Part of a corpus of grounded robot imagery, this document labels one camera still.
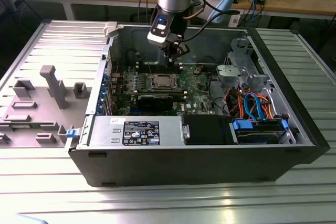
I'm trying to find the blue network cable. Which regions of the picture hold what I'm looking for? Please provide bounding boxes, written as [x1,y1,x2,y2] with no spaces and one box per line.
[246,0,257,22]

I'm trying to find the thin black wire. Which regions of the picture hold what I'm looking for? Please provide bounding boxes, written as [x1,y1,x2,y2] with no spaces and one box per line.
[195,55,220,66]

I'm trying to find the silver green CPU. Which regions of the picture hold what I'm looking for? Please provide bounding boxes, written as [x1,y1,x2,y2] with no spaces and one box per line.
[156,77,173,86]

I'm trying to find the hard disk blue carrier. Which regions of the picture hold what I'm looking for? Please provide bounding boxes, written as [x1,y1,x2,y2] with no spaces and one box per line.
[228,118,290,145]

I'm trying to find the silver metal drive cage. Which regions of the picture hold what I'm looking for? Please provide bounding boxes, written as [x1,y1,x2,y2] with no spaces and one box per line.
[215,37,271,90]

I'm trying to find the blue flat data wire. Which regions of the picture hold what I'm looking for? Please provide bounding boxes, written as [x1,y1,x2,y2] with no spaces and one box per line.
[243,91,266,123]

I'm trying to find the grey power supply unit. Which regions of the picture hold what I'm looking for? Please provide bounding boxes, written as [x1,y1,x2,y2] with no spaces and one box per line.
[88,115,185,148]

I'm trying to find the black open PC case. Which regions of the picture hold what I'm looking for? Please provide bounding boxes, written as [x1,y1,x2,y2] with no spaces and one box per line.
[64,21,331,188]

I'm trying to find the green motherboard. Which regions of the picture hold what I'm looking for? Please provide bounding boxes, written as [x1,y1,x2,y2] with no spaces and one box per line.
[109,62,219,116]

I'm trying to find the pale grey case latch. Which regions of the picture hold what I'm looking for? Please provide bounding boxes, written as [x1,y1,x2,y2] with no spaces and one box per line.
[103,21,118,39]

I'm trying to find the thick black cable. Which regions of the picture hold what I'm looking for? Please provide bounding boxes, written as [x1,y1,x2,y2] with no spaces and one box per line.
[207,71,232,116]

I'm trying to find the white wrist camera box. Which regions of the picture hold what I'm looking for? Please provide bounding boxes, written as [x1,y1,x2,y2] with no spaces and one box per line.
[146,11,174,46]

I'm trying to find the orange power wires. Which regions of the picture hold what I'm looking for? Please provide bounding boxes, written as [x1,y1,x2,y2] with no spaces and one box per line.
[236,89,275,120]

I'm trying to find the blue plastic case latch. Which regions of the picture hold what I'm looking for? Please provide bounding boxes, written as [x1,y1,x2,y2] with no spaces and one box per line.
[66,128,80,139]

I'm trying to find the grey plastic parts rack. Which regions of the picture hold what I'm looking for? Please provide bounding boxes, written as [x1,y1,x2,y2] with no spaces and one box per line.
[0,65,91,149]

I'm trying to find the pale blue rounded object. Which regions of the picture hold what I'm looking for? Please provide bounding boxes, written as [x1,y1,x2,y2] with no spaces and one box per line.
[14,212,52,224]

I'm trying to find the installed RAM stick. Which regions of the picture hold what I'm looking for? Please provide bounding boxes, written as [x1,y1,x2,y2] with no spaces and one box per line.
[136,92,185,102]

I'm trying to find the red data wire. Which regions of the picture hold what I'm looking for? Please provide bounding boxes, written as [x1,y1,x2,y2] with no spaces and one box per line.
[223,89,238,116]

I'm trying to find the black RAM slot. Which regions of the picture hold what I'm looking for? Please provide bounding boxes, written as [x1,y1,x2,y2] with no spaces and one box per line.
[136,67,184,72]
[136,65,184,69]
[136,70,184,74]
[135,88,187,93]
[136,62,184,67]
[135,90,187,95]

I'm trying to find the black camera cable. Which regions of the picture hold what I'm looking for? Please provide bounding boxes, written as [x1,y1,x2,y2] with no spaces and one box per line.
[181,8,241,44]

